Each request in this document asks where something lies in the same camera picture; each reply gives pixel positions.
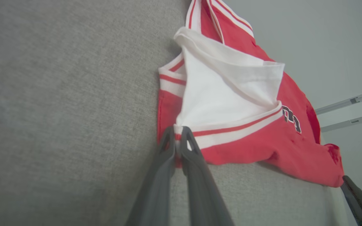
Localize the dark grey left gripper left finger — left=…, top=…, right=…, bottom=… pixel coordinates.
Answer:
left=125, top=126, right=177, bottom=226

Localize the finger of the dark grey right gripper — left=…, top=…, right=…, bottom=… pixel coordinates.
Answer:
left=341, top=175, right=362, bottom=226

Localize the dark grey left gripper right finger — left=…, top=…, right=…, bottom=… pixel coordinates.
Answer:
left=179, top=126, right=235, bottom=226

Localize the red jersey with white trim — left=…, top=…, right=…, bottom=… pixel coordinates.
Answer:
left=156, top=0, right=345, bottom=188

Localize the white metal rail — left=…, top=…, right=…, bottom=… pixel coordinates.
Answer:
left=321, top=111, right=362, bottom=132
left=315, top=88, right=362, bottom=115

